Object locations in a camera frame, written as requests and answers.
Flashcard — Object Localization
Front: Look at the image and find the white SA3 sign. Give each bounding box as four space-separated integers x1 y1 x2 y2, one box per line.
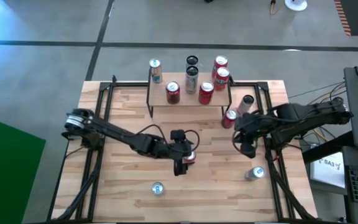
310 151 346 189

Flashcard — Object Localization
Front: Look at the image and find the red Fanta strawberry can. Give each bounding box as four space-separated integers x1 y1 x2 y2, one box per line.
211 55 229 78
213 67 231 91
182 150 197 166

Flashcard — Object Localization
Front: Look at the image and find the black desk leg bar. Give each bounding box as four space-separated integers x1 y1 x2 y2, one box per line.
301 130 354 164

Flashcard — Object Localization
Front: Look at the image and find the right camera cable loop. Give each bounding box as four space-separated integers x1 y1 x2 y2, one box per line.
231 129 246 154

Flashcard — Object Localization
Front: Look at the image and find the white Celsius can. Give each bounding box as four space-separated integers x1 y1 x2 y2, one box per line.
236 94 255 116
185 55 200 70
185 65 200 95

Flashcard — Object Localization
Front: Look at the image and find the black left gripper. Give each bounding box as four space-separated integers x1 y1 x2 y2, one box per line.
166 129 197 177

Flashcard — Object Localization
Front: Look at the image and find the red soda can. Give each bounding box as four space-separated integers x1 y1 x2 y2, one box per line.
221 108 239 129

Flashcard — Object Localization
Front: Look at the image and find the camera cable loop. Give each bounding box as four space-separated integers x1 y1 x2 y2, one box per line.
231 129 246 154
183 129 201 154

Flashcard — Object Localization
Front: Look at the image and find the green floor mat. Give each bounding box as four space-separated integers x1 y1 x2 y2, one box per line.
0 114 47 224

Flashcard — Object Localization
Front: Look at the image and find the silver blue drink can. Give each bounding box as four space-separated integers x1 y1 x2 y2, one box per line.
244 166 266 182
149 58 163 84
151 180 166 196

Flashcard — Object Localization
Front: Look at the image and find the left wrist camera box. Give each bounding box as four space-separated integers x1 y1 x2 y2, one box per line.
171 140 190 156

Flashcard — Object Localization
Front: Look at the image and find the red Coca-Cola Zero can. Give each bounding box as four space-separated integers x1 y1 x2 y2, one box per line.
198 81 215 106

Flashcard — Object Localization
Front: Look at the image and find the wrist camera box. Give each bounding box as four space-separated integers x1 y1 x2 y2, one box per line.
244 121 262 138
171 140 190 156

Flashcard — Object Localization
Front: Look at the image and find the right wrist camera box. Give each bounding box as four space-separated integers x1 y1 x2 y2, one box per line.
244 121 262 138

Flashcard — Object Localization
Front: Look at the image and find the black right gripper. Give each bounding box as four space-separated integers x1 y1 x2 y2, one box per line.
234 111 262 159

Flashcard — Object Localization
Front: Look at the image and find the yellow floor cable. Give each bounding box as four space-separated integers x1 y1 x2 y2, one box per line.
303 83 347 142

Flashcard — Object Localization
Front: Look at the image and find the black floor cable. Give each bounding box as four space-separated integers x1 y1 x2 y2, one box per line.
287 81 346 100

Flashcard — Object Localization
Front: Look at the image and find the left camera cable loop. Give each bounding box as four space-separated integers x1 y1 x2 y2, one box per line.
183 129 201 154

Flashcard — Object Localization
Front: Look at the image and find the black aluminium table frame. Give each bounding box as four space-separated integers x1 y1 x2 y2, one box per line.
47 74 318 223

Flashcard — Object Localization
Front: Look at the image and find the wooden shelf with black legs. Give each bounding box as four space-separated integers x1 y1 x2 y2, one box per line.
146 68 233 118

